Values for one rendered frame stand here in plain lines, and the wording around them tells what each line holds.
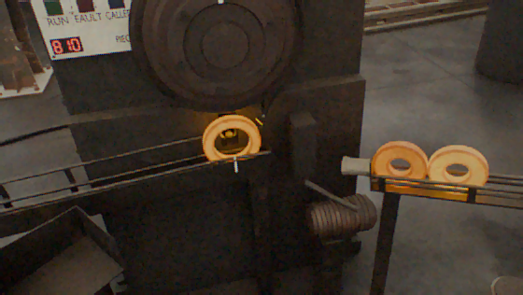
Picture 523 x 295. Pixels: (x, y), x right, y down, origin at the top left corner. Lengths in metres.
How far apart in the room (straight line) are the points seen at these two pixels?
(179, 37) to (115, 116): 0.41
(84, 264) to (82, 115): 0.45
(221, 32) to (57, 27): 0.48
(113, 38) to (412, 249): 1.52
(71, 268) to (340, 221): 0.81
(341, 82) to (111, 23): 0.73
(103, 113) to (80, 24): 0.28
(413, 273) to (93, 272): 1.30
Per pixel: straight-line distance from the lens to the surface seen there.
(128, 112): 1.36
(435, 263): 2.04
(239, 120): 1.29
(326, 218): 1.40
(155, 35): 1.11
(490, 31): 3.74
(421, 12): 4.96
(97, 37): 1.29
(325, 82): 1.42
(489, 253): 2.16
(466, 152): 1.27
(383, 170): 1.33
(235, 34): 1.06
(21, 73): 4.08
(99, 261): 1.26
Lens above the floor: 1.48
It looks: 34 degrees down
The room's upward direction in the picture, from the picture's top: 4 degrees counter-clockwise
